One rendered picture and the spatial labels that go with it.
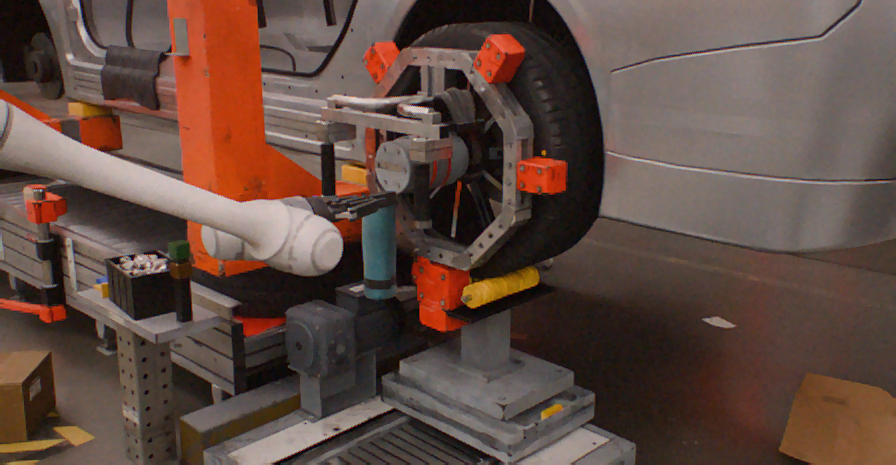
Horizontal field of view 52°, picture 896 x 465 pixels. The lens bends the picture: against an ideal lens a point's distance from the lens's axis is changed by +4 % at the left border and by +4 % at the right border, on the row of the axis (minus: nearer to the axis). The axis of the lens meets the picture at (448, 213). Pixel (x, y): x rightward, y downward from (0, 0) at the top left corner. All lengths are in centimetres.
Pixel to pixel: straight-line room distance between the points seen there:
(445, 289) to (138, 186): 101
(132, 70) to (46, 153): 241
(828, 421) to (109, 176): 219
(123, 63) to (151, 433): 180
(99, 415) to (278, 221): 158
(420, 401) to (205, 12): 117
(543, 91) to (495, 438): 89
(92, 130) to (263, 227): 287
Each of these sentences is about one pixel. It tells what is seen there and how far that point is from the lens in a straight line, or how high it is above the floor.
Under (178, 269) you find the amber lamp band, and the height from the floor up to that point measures 60.
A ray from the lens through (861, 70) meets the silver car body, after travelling 184.
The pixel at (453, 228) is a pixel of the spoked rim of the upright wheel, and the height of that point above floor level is 64.
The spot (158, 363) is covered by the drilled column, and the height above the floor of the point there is 28.
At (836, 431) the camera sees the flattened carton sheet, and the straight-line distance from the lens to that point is 294.
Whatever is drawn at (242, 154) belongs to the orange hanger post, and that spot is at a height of 84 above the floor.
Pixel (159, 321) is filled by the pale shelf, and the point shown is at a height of 45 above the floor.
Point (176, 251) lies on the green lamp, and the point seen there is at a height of 64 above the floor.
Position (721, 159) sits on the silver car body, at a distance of 193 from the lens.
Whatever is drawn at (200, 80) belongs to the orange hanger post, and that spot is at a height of 104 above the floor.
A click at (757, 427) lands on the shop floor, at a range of 289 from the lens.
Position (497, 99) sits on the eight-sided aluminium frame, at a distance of 207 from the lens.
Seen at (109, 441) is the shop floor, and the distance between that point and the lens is 284.
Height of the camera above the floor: 128
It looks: 15 degrees down
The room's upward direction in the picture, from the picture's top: straight up
